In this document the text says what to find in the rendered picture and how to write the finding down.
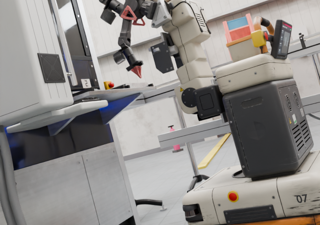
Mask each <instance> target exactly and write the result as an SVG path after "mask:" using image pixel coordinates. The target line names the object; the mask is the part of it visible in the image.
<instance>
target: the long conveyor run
mask: <svg viewBox="0 0 320 225"><path fill-rule="evenodd" d="M299 35H300V37H299V38H298V39H295V40H292V41H290V44H289V45H291V46H289V50H288V56H287V58H288V59H289V60H290V61H291V60H293V59H297V58H300V57H303V56H306V55H307V54H309V53H313V52H316V51H320V31H319V32H317V33H314V34H311V35H308V36H304V34H303V35H302V33H299ZM317 36H319V37H317ZM314 37H316V38H314ZM310 38H313V39H310ZM307 39H310V40H307ZM306 40H307V41H306ZM298 42H300V43H298ZM295 43H297V44H295ZM292 44H294V45H292ZM270 51H271V48H268V52H270ZM232 63H233V61H229V62H226V63H222V64H219V65H216V66H213V67H211V68H210V69H211V70H215V69H218V68H220V67H223V66H226V65H229V64H232ZM215 72H216V70H215V71H212V73H213V77H214V79H216V75H215ZM178 81H179V79H178V78H177V79H174V80H171V81H168V82H165V83H162V84H159V85H156V88H159V87H162V88H159V89H156V90H153V91H150V92H146V93H143V96H144V100H145V104H143V105H140V106H144V105H146V104H150V103H153V102H157V101H160V100H163V99H167V98H168V97H170V96H173V95H175V92H174V89H175V87H177V86H179V85H181V83H180V82H178ZM175 82H177V83H175ZM172 83H174V84H172ZM169 84H171V85H169ZM166 85H168V86H166ZM163 86H165V87H163ZM140 106H136V107H132V108H127V109H125V110H124V111H127V110H130V109H134V108H137V107H140Z"/></svg>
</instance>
